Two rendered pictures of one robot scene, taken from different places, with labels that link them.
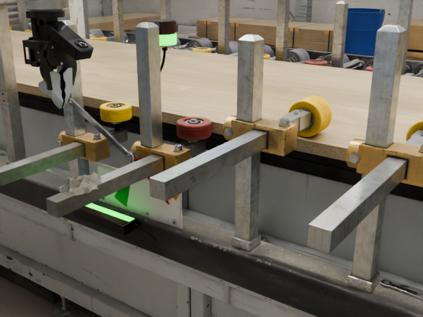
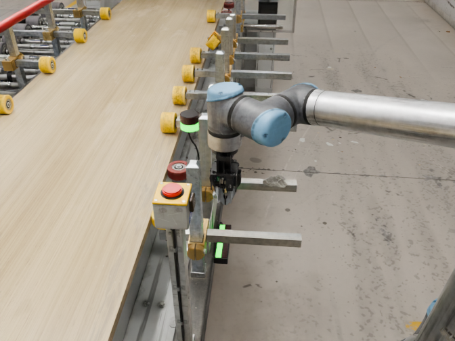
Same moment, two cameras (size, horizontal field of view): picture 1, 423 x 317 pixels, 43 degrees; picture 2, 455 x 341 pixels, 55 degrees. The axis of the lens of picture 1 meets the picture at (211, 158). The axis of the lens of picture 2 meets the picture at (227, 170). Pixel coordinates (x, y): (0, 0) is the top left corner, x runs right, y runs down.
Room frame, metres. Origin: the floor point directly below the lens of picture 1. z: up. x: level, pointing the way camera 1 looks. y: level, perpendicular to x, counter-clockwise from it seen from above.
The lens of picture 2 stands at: (1.69, 1.21, 1.76)
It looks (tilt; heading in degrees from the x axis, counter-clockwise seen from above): 35 degrees down; 239
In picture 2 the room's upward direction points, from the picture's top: straight up
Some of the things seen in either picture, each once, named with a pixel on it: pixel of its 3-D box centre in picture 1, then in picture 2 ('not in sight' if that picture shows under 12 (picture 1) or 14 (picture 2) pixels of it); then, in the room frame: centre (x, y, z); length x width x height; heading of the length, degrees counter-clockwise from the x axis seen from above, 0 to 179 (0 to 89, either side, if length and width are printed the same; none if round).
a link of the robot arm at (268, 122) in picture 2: not in sight; (262, 120); (1.15, 0.46, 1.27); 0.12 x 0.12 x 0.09; 14
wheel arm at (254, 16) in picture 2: not in sight; (248, 15); (0.04, -1.29, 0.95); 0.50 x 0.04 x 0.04; 145
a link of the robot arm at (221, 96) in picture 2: not in sight; (225, 109); (1.18, 0.35, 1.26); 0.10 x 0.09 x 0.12; 104
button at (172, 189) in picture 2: not in sight; (172, 191); (1.43, 0.55, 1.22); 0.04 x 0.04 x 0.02
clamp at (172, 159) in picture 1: (160, 156); (206, 185); (1.12, 0.11, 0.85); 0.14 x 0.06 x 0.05; 55
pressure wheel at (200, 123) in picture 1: (194, 143); (179, 178); (1.19, 0.04, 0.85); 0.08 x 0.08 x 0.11
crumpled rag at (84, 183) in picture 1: (83, 180); (275, 178); (0.92, 0.24, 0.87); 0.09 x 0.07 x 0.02; 145
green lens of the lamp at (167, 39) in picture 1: (162, 38); (189, 124); (1.17, 0.10, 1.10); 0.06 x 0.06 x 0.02
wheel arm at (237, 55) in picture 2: not in sight; (242, 55); (0.47, -0.68, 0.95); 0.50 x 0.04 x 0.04; 145
